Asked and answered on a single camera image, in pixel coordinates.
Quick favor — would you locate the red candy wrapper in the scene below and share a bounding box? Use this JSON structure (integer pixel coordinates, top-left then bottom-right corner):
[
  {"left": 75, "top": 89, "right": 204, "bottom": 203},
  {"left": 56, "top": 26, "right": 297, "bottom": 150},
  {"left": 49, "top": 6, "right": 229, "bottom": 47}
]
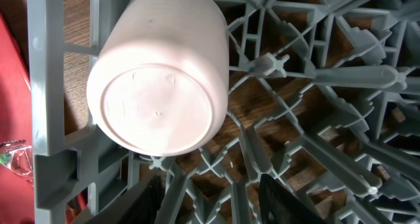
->
[{"left": 1, "top": 140, "right": 33, "bottom": 186}]

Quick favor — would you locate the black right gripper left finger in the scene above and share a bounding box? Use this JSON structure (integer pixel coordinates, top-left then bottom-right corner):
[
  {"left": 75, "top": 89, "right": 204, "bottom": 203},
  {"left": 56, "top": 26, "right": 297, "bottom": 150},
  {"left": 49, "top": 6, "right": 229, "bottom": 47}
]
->
[{"left": 87, "top": 175, "right": 163, "bottom": 224}]

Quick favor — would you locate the pink plastic cup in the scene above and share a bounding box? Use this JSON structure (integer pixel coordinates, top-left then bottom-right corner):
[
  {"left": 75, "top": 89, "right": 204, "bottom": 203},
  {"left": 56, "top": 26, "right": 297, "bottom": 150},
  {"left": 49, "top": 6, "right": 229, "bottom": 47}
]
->
[{"left": 87, "top": 0, "right": 229, "bottom": 156}]

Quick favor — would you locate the grey dishwasher rack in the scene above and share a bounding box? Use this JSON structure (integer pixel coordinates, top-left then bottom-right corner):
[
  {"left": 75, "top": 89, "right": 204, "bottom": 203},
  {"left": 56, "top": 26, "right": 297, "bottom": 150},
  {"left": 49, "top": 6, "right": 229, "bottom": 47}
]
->
[{"left": 27, "top": 0, "right": 419, "bottom": 223}]

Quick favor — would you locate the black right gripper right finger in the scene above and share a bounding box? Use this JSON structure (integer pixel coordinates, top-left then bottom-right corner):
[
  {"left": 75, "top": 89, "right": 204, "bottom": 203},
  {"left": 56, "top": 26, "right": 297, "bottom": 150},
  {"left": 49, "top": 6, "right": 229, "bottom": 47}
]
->
[{"left": 259, "top": 173, "right": 326, "bottom": 224}]

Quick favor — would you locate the red plastic tray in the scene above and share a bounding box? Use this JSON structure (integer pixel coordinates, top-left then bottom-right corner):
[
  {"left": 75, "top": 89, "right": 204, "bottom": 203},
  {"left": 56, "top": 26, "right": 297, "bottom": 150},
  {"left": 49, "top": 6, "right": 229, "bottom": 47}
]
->
[{"left": 0, "top": 12, "right": 88, "bottom": 224}]

